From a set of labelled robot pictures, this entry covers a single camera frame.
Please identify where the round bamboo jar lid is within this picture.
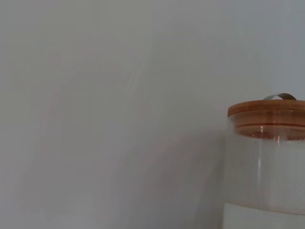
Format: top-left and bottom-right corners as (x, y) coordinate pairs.
(227, 100), (305, 141)

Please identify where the glass drink dispenser jar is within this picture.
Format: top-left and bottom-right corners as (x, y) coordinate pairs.
(224, 114), (305, 229)

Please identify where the metal strap lid handle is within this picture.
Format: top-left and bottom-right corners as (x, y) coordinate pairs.
(263, 93), (297, 102)

